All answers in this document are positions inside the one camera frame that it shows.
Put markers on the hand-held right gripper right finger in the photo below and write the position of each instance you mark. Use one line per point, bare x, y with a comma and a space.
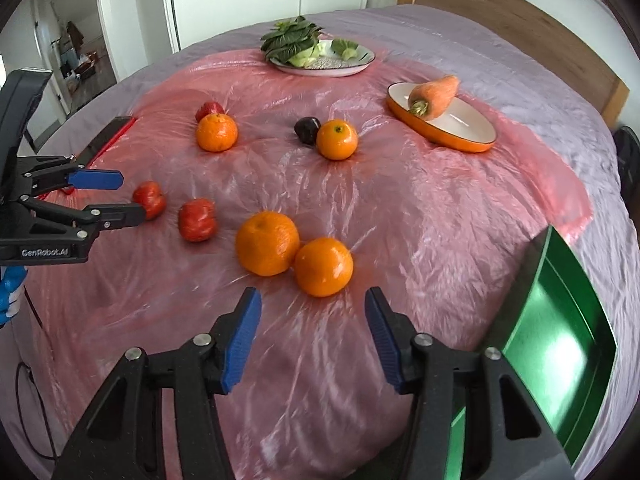
382, 340

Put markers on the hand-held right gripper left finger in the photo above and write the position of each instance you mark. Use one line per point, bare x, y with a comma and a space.
242, 340

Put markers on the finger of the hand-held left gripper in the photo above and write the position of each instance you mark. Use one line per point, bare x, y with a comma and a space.
95, 179
122, 215

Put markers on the red wax apple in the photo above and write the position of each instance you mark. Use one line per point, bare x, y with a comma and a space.
197, 219
150, 199

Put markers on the orange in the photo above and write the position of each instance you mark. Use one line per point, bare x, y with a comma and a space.
216, 132
323, 266
337, 139
267, 243

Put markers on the green metallic tray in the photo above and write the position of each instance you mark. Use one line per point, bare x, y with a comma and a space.
550, 330

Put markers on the person's left hand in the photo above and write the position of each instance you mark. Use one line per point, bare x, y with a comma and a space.
10, 290

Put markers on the red plastic sheet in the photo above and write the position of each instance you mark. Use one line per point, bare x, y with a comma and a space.
400, 240

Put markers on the small red fruit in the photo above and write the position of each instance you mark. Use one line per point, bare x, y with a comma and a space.
210, 108

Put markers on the dark purple plum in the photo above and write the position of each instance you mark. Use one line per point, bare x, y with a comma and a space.
306, 130

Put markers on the orange oval dish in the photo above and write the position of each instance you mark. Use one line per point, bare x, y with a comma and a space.
460, 125

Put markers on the large green bok choy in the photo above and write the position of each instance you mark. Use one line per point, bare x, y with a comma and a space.
290, 40

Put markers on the carrot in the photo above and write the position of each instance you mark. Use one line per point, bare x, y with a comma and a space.
434, 94

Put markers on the white round plate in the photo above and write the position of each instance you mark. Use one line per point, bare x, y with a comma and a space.
352, 63

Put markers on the small green bok choy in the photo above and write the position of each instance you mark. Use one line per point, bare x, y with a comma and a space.
345, 49

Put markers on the purple bed blanket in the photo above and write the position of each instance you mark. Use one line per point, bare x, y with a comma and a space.
500, 60

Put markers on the wooden headboard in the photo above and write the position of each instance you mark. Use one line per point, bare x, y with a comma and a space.
525, 10

